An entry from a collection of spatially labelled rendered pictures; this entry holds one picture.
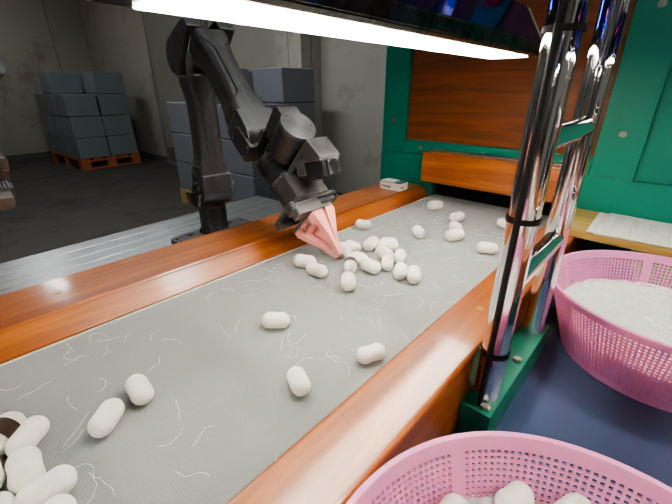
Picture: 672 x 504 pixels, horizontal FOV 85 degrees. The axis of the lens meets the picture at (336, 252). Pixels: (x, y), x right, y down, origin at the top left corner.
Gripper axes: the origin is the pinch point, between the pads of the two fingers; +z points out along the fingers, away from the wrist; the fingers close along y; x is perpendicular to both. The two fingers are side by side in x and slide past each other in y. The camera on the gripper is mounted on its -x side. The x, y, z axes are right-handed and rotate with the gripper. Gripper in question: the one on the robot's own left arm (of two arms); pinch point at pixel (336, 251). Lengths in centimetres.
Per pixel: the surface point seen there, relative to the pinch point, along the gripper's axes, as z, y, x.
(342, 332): 11.1, -13.4, -7.2
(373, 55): -155, 225, 70
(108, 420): 6.5, -36.0, -5.2
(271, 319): 5.4, -18.6, -4.3
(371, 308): 10.7, -7.2, -6.8
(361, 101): -141, 225, 102
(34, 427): 3.9, -40.1, -3.1
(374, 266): 5.8, 0.2, -4.7
